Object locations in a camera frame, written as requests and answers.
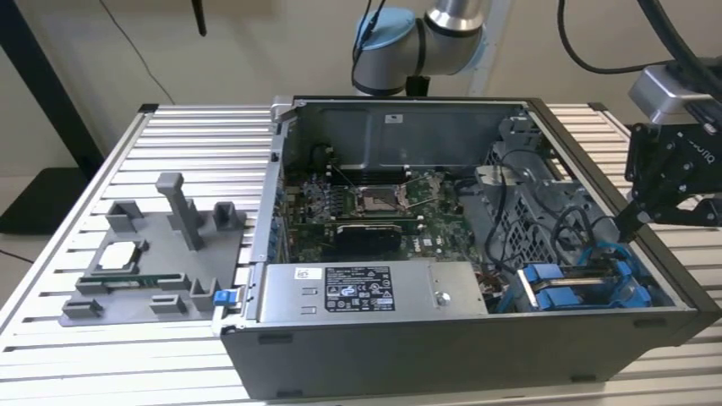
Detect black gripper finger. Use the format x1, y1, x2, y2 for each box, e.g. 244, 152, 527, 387
647, 195, 722, 226
615, 123, 655, 243

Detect light blue disk wire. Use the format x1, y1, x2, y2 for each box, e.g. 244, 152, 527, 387
579, 239, 631, 272

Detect hard disk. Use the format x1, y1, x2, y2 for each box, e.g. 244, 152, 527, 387
521, 261, 649, 283

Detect perforated metal disk bay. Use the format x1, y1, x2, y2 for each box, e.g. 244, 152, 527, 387
456, 112, 624, 283

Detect empty blue disk carrier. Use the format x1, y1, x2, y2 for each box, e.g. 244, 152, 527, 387
532, 283, 653, 314

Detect green motherboard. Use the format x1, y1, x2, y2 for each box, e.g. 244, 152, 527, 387
278, 167, 489, 264

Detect CPU socket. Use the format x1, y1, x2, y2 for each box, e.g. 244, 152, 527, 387
354, 184, 408, 213

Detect black PC case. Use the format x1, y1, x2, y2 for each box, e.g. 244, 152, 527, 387
212, 95, 715, 401

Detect silver power supply box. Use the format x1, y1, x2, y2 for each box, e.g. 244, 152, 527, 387
253, 260, 491, 326

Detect black antenna rod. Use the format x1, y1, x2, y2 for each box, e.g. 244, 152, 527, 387
189, 0, 208, 38

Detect grey parts rack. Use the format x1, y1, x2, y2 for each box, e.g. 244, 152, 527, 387
58, 172, 244, 329

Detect green RAM stick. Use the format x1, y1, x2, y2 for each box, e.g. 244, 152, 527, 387
82, 273, 190, 289

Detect silver CPU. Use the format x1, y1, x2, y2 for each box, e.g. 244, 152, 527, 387
96, 241, 141, 271

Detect black stand with base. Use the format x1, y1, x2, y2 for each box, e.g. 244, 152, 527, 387
0, 0, 108, 234

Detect black disk wire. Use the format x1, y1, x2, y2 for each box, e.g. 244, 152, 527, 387
551, 206, 616, 266

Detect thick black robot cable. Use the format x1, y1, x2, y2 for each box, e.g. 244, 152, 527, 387
556, 0, 649, 74
635, 0, 712, 75

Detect metal socket cover frame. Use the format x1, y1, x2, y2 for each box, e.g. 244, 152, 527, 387
404, 174, 449, 208

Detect red wire bundle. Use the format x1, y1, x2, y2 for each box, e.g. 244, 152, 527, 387
476, 272, 512, 297

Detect metal locking lever wire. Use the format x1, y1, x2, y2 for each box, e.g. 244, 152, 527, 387
325, 162, 360, 192

